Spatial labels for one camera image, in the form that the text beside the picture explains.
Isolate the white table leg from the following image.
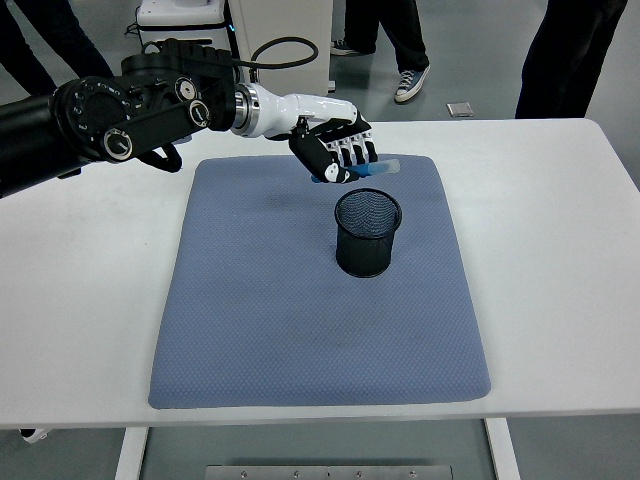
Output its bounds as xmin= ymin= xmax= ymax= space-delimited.
xmin=113 ymin=427 xmax=150 ymax=480
xmin=483 ymin=418 xmax=521 ymax=480

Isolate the white mobile machine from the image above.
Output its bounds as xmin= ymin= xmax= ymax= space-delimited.
xmin=135 ymin=0 xmax=236 ymax=56

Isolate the small white black object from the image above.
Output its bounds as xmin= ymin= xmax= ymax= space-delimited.
xmin=19 ymin=427 xmax=54 ymax=446

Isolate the blue marker with clear cap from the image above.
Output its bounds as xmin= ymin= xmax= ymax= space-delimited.
xmin=309 ymin=158 xmax=403 ymax=184

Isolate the blue-grey textured mat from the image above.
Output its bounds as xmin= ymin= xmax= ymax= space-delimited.
xmin=148 ymin=153 xmax=492 ymax=411

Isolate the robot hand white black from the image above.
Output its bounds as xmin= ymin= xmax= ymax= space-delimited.
xmin=257 ymin=85 xmax=380 ymax=185

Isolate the black mesh pen holder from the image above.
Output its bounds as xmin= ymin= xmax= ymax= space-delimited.
xmin=333 ymin=187 xmax=403 ymax=279

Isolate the person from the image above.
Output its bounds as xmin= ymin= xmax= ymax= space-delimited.
xmin=0 ymin=0 xmax=115 ymax=97
xmin=329 ymin=0 xmax=432 ymax=105
xmin=514 ymin=0 xmax=630 ymax=120

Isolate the white cabinet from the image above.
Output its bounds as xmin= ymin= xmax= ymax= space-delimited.
xmin=227 ymin=0 xmax=336 ymax=99

